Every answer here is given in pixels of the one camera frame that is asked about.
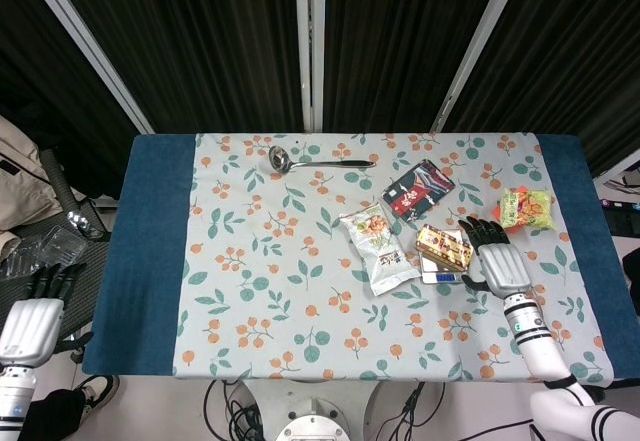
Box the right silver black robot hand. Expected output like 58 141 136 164
458 215 534 298

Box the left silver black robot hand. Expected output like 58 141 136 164
0 262 86 367

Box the yellow patterned snack box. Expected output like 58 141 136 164
414 224 475 269

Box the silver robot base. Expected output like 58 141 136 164
275 399 351 441

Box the silver digital kitchen scale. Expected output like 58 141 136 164
418 228 476 285

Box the floral fruit print tablecloth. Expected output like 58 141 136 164
172 132 617 382

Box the green yellow snack bag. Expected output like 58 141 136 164
499 186 557 232

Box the clear plastic container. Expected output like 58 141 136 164
0 225 89 280

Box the black trouser leg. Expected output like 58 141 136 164
17 388 86 441

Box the black white sneaker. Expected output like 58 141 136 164
74 374 121 425

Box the dark red-black snack packet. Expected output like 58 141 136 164
381 158 457 222

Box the white snack bag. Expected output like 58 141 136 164
338 202 422 297

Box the black electronic device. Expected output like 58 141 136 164
602 193 640 237

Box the beige jacket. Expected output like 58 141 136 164
0 114 69 250

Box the blue table cover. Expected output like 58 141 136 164
82 133 640 380

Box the black office chair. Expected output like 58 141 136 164
14 148 114 362

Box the black pleated curtain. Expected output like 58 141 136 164
0 0 640 177

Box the black cable bundle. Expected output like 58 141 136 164
203 379 276 441
394 380 449 441

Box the white table pedestal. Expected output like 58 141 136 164
234 379 401 415

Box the white frame post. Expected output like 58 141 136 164
293 0 327 132
22 0 154 135
432 0 529 134

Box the steel ladle black handle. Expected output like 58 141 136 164
268 145 377 177

